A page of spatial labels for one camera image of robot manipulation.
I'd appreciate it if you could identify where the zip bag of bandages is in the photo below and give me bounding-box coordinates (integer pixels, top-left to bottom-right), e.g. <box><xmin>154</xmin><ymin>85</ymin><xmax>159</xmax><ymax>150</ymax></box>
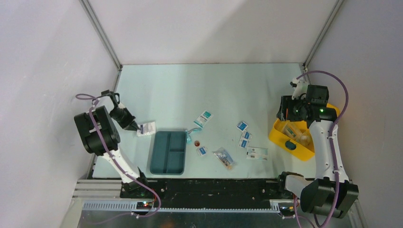
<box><xmin>296</xmin><ymin>131</ymin><xmax>312</xmax><ymax>147</ymax></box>

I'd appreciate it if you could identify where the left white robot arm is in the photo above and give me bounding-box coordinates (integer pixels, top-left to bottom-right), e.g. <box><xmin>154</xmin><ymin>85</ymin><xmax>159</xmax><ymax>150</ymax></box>
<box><xmin>74</xmin><ymin>90</ymin><xmax>150</xmax><ymax>198</ymax></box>

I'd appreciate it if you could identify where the white medicine box blue label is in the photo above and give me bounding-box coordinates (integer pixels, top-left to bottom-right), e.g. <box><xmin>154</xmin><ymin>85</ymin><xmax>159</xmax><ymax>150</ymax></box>
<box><xmin>136</xmin><ymin>122</ymin><xmax>156</xmax><ymax>137</ymax></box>

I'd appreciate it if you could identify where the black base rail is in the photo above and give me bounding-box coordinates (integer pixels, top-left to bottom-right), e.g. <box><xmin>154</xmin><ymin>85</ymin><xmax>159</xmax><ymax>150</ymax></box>
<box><xmin>120</xmin><ymin>178</ymin><xmax>293</xmax><ymax>210</ymax></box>

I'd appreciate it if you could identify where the white flat labelled packet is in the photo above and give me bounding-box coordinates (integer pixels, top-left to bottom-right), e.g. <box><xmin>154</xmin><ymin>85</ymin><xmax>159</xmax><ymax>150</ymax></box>
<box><xmin>246</xmin><ymin>147</ymin><xmax>268</xmax><ymax>161</ymax></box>

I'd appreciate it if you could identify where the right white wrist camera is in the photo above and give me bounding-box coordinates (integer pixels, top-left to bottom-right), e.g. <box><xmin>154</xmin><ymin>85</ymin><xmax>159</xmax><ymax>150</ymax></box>
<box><xmin>290</xmin><ymin>77</ymin><xmax>309</xmax><ymax>100</ymax></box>

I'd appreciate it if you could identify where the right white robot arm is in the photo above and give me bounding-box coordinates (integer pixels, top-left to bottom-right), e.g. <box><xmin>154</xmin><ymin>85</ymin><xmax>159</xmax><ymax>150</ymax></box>
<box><xmin>276</xmin><ymin>83</ymin><xmax>359</xmax><ymax>219</ymax></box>

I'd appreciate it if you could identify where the grey slotted cable duct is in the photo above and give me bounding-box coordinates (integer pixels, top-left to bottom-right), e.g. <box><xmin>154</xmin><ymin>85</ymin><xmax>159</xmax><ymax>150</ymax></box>
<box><xmin>82</xmin><ymin>201</ymin><xmax>281</xmax><ymax>213</ymax></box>

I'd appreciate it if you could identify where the teal divided plastic tray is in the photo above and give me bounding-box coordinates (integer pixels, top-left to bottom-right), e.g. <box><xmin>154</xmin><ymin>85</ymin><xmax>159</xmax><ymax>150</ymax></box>
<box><xmin>150</xmin><ymin>131</ymin><xmax>187</xmax><ymax>175</ymax></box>

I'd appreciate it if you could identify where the bag with beige gauze roll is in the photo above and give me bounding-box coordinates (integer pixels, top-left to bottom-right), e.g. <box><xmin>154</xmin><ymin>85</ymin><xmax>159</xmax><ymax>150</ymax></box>
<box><xmin>281</xmin><ymin>122</ymin><xmax>302</xmax><ymax>141</ymax></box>

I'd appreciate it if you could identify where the teal gauze dressing packet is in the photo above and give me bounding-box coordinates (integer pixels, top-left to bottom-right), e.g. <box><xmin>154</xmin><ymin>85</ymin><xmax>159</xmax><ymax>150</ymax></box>
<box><xmin>193</xmin><ymin>110</ymin><xmax>213</xmax><ymax>128</ymax></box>

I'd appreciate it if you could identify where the cotton swabs bag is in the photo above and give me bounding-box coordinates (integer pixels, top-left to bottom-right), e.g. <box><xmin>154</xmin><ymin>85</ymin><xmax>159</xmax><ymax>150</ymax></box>
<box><xmin>213</xmin><ymin>147</ymin><xmax>235</xmax><ymax>170</ymax></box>

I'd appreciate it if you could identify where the twisted teal wrapper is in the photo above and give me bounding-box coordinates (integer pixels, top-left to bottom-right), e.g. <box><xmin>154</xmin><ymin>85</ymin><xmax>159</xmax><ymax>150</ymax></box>
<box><xmin>185</xmin><ymin>127</ymin><xmax>202</xmax><ymax>144</ymax></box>

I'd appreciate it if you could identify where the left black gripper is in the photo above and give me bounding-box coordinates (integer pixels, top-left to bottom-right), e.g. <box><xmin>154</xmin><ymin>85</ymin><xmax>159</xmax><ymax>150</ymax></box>
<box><xmin>109</xmin><ymin>107</ymin><xmax>140</xmax><ymax>132</ymax></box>

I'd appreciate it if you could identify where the yellow medicine kit box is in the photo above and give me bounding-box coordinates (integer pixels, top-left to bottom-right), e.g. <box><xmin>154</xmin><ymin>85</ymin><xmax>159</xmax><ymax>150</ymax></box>
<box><xmin>269</xmin><ymin>100</ymin><xmax>340</xmax><ymax>165</ymax></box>

